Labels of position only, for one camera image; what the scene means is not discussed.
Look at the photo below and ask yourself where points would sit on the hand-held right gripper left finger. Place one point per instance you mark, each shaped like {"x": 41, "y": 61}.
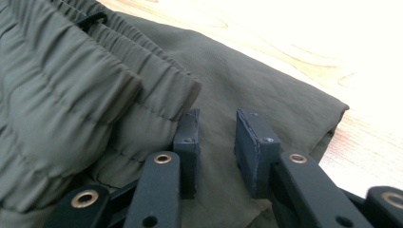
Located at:
{"x": 187, "y": 152}

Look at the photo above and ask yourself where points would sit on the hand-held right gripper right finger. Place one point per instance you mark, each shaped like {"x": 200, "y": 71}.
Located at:
{"x": 255, "y": 152}

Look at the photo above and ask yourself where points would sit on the olive green shorts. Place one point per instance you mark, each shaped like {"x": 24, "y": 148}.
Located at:
{"x": 95, "y": 95}

